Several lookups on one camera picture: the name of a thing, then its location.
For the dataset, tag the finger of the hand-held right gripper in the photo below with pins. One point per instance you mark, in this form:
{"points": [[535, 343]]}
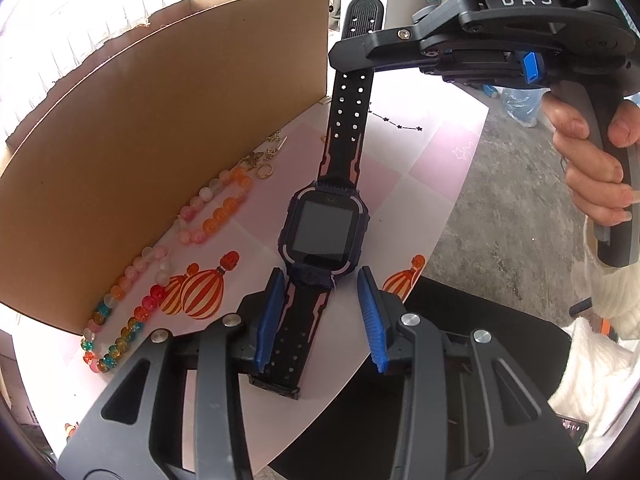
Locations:
{"points": [[380, 45]]}

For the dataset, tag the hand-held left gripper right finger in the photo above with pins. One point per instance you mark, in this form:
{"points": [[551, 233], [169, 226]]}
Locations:
{"points": [[372, 315]]}

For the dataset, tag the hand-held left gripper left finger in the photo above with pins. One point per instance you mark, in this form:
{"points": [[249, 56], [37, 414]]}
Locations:
{"points": [[270, 320]]}

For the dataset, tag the black and pink smartwatch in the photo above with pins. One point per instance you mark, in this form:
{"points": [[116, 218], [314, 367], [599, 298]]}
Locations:
{"points": [[322, 230]]}

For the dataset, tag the gold bar charm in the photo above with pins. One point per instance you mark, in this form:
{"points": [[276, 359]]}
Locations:
{"points": [[276, 142]]}

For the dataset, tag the large cardboard box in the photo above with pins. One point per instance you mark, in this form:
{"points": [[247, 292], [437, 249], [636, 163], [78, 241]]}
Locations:
{"points": [[125, 160]]}

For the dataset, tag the person's right hand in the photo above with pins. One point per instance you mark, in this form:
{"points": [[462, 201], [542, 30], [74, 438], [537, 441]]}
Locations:
{"points": [[590, 175]]}

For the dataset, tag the pale blue plastic bag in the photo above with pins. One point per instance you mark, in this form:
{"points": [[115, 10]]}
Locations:
{"points": [[520, 105]]}

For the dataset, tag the person's black pants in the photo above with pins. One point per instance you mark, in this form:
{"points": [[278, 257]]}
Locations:
{"points": [[535, 365]]}

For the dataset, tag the phone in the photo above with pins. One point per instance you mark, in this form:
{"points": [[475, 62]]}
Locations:
{"points": [[572, 427]]}

